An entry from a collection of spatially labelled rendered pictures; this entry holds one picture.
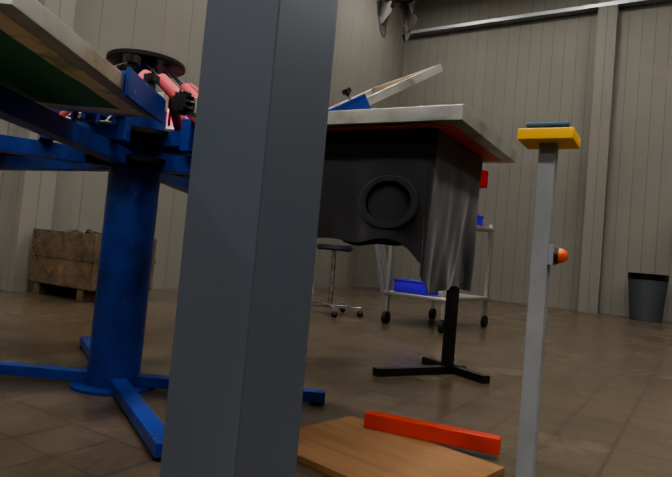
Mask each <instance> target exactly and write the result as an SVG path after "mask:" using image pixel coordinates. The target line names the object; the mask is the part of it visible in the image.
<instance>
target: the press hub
mask: <svg viewBox="0 0 672 477"><path fill-rule="evenodd" d="M128 53H131V54H134V55H139V57H140V58H141V65H140V66H135V69H133V71H134V72H135V73H137V74H139V73H140V72H141V71H142V70H149V71H150V70H151V69H150V68H149V67H148V66H147V65H146V64H145V63H144V62H143V60H145V61H146V62H147V63H148V64H149V65H150V66H151V67H152V68H153V67H154V65H155V64H156V63H158V65H157V66H156V68H155V69H154V71H155V72H156V73H158V74H162V73H163V74H165V73H164V72H166V74H167V76H168V77H169V78H172V77H171V76H170V74H169V73H168V72H167V71H166V70H165V69H164V68H163V67H164V66H165V67H166V68H167V69H168V70H169V71H171V72H172V73H173V74H174V75H175V76H176V77H180V76H182V75H184V74H185V70H186V68H185V66H184V65H183V64H182V63H181V62H180V61H178V60H176V59H174V58H172V57H169V56H166V55H163V54H160V53H156V52H152V51H147V50H141V49H131V48H120V49H113V50H110V51H109V52H107V54H106V60H107V61H108V62H110V63H111V64H112V65H113V66H114V65H117V64H121V63H124V62H122V59H123V54H128ZM166 120H167V113H165V114H164V123H160V122H158V121H157V120H156V119H150V118H139V117H132V124H131V132H132V133H134V134H135V135H137V136H138V142H137V145H135V144H125V143H121V142H115V143H117V144H119V145H121V146H123V147H125V148H127V149H129V150H131V151H133V152H135V153H136V155H130V154H127V155H126V160H127V161H130V162H132V163H134V164H135V168H130V167H120V166H117V165H115V164H112V167H109V173H108V182H107V192H106V201H105V210H104V219H103V229H102V238H101V247H100V257H99V266H98V275H97V284H96V294H95V303H94V312H93V322H92V331H91V340H90V349H89V359H88V368H87V377H86V382H79V381H70V383H69V388H70V389H71V390H73V391H76V392H78V393H82V394H88V395H96V396H114V395H113V394H112V392H111V391H110V389H109V384H110V379H118V378H126V379H127V380H128V381H129V382H130V384H131V385H132V386H133V387H134V389H135V390H136V391H137V392H138V393H139V394H141V393H145V392H148V391H150V390H152V389H153V388H147V387H135V386H134V383H135V376H138V375H139V374H140V371H141V361H142V352H143V342H144V332H145V323H146V313H147V303H148V294H149V284H150V274H151V265H152V255H153V245H154V236H155V226H156V216H157V207H158V197H159V187H160V178H161V174H155V173H150V172H146V166H165V162H166V161H165V160H162V159H157V158H151V157H163V149H157V148H153V147H149V138H167V137H168V132H166V131H165V129H166Z"/></svg>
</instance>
